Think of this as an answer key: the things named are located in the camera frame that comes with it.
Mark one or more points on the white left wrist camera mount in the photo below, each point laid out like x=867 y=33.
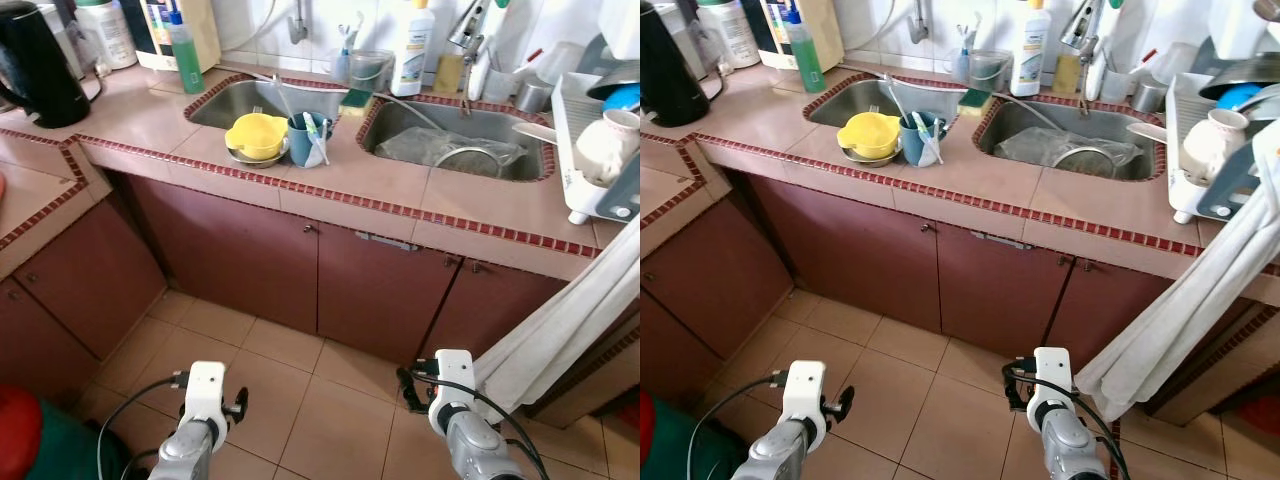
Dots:
x=803 y=395
x=205 y=390

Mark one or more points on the blue bowl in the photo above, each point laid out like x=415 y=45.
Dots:
x=1238 y=98
x=622 y=98

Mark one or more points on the white detergent bottle yellow cap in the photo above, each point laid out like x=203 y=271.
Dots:
x=413 y=55
x=1031 y=55

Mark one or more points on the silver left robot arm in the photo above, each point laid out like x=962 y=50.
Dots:
x=185 y=455
x=775 y=460

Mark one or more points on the chrome wall tap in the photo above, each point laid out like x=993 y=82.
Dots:
x=917 y=27
x=297 y=28

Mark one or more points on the white ceramic pot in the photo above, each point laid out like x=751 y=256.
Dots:
x=605 y=145
x=1212 y=145

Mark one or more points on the stainless steel sink basin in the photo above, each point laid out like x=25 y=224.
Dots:
x=240 y=100
x=855 y=100
x=460 y=120
x=1075 y=120

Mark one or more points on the clear plastic toothbrush cup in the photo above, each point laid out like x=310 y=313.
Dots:
x=962 y=68
x=341 y=68

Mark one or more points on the white dish rack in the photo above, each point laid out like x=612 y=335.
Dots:
x=575 y=130
x=1190 y=205

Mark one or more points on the green yellow dish sponge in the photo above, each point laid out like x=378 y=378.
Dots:
x=976 y=99
x=357 y=99

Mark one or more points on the steel mesh strainer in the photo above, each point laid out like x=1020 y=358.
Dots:
x=1085 y=150
x=470 y=150

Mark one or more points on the maroon cabinet door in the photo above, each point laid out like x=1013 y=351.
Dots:
x=840 y=250
x=720 y=280
x=220 y=250
x=1005 y=290
x=1100 y=310
x=30 y=340
x=480 y=310
x=670 y=345
x=90 y=280
x=385 y=290

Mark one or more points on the yellow scouring sponge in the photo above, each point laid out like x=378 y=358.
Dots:
x=1067 y=72
x=450 y=72

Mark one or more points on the white jar green lid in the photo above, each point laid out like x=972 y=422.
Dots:
x=730 y=35
x=108 y=35

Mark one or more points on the beige water ionizer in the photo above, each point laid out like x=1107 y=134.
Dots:
x=200 y=30
x=825 y=30

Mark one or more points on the red bin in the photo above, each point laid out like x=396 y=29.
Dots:
x=646 y=430
x=15 y=430

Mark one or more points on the green bin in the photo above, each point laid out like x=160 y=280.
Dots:
x=60 y=450
x=690 y=450

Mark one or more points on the teal mug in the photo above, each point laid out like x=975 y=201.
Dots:
x=300 y=145
x=910 y=145

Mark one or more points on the clear round plastic container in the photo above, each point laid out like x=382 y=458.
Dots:
x=372 y=72
x=992 y=72

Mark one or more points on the chrome kitchen faucet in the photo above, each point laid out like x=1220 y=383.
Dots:
x=470 y=35
x=1085 y=30

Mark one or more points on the black electric kettle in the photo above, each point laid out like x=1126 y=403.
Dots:
x=670 y=70
x=40 y=70

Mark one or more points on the steel pan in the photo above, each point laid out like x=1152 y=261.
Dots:
x=1240 y=72
x=615 y=75

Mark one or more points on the yellow plastic bowl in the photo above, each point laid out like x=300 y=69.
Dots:
x=868 y=135
x=255 y=135

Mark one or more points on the green dish soap bottle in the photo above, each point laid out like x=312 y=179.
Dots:
x=186 y=65
x=806 y=62

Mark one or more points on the steel spoon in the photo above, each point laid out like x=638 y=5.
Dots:
x=285 y=100
x=893 y=95

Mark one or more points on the white toothbrush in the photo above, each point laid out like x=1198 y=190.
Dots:
x=919 y=122
x=309 y=122
x=320 y=145
x=932 y=145

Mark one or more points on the small steel cup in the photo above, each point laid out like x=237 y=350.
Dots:
x=535 y=97
x=1150 y=97

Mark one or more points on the maroon side cabinet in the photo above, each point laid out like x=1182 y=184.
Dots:
x=600 y=385
x=1215 y=385

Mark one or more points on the clear plastic bag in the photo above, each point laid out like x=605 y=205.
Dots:
x=420 y=148
x=1030 y=148

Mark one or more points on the white utensil red tip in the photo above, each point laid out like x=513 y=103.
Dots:
x=532 y=57
x=1147 y=57

